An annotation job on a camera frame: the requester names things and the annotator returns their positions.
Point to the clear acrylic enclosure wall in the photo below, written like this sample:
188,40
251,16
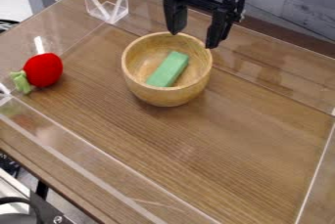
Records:
242,156

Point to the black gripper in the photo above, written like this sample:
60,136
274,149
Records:
228,11

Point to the light wooden bowl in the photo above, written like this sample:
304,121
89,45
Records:
144,56

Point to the black table leg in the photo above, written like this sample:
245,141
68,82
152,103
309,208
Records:
42,190

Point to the black clamp with bolt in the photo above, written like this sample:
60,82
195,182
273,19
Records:
50,214

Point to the green rectangular block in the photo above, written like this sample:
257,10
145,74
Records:
170,70

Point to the red plush fruit green leaves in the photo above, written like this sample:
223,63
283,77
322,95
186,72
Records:
41,72

